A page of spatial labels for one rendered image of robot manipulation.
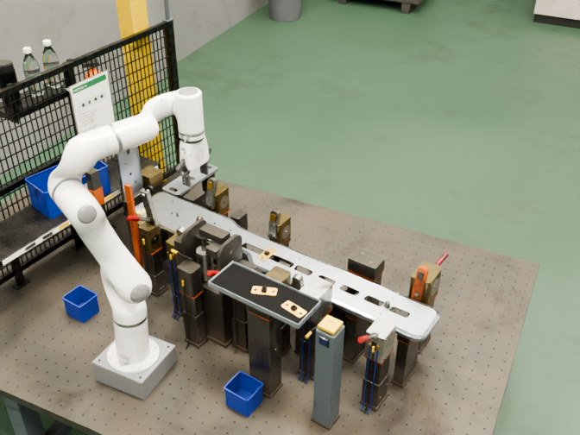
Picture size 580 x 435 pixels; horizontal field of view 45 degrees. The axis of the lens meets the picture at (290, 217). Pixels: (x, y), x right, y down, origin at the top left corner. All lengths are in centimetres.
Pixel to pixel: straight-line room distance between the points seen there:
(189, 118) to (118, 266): 53
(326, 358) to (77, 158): 99
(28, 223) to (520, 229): 311
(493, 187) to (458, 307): 227
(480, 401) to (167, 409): 113
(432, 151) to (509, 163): 58
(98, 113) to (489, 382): 200
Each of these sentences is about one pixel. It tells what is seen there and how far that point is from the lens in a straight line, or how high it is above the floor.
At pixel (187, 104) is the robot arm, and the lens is 221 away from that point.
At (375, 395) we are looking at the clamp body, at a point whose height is 77.
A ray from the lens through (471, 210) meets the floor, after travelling 492.
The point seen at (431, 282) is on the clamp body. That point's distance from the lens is 259.
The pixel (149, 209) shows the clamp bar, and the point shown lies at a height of 113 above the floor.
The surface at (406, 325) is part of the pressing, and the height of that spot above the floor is 100.
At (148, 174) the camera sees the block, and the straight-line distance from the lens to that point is 318.
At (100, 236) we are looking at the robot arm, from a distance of 226.
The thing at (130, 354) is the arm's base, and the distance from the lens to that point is 262.
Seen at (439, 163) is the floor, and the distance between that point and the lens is 541.
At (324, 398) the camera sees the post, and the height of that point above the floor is 85.
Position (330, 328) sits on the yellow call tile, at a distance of 221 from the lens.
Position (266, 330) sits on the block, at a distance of 238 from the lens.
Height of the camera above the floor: 270
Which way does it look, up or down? 35 degrees down
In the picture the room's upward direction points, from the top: straight up
